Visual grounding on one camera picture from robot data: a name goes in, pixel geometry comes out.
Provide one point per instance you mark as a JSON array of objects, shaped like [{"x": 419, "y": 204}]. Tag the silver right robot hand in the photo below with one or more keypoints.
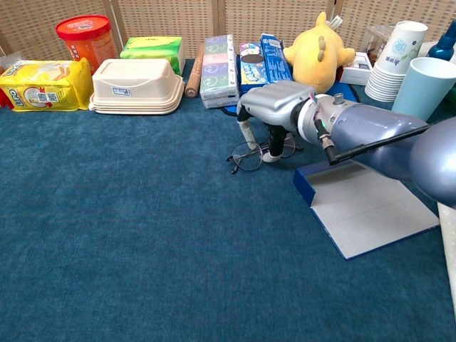
[{"x": 274, "y": 103}]

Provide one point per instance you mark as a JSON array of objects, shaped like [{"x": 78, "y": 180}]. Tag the yellow plush toy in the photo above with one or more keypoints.
[{"x": 317, "y": 60}]

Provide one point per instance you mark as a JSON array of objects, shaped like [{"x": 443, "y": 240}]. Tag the blue sandwich cookie box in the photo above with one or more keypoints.
[{"x": 251, "y": 67}]

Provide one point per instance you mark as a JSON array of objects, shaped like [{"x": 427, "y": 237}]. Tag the green tissue pack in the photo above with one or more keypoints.
[{"x": 153, "y": 48}]

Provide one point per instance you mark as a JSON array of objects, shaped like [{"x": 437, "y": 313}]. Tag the wooden rolling pin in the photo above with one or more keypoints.
[{"x": 194, "y": 78}]

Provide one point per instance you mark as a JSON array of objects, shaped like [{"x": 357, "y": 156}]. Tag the yellow biscuit pack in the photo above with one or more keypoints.
[{"x": 42, "y": 85}]

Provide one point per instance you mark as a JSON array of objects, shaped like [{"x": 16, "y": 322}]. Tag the dark blue long carton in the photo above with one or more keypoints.
[{"x": 276, "y": 60}]

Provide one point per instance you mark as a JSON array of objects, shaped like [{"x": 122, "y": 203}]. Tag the light blue mug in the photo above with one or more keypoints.
[{"x": 424, "y": 85}]

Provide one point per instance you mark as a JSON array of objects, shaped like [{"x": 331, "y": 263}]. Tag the dark blue bottle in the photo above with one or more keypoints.
[{"x": 443, "y": 46}]

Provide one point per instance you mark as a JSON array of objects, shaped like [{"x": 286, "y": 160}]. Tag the thin-framed eyeglasses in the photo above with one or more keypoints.
[{"x": 232, "y": 156}]

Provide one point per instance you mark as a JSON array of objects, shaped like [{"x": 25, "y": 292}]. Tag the pastel pocket tissue multipack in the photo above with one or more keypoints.
[{"x": 217, "y": 71}]

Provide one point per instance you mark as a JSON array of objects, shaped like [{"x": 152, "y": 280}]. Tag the beige lunch box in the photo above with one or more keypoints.
[{"x": 135, "y": 85}]

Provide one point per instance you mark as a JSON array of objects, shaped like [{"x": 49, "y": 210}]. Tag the blue glasses case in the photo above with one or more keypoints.
[{"x": 363, "y": 213}]

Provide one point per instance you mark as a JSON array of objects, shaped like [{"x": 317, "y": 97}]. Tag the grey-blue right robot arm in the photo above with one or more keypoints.
[{"x": 374, "y": 124}]

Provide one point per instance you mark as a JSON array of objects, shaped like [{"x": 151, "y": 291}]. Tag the orange tub with red lid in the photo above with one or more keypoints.
[{"x": 85, "y": 42}]

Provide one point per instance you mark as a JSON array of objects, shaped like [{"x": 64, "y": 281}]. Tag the blue cloth mat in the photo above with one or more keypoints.
[{"x": 348, "y": 93}]

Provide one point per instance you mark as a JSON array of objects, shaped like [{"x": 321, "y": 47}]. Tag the small white box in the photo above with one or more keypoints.
[{"x": 356, "y": 75}]

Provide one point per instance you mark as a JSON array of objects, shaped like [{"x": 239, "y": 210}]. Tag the wicker folding screen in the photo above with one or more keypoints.
[{"x": 160, "y": 21}]

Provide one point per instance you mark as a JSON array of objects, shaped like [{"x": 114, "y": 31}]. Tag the stack of white paper cups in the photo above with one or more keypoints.
[{"x": 399, "y": 50}]

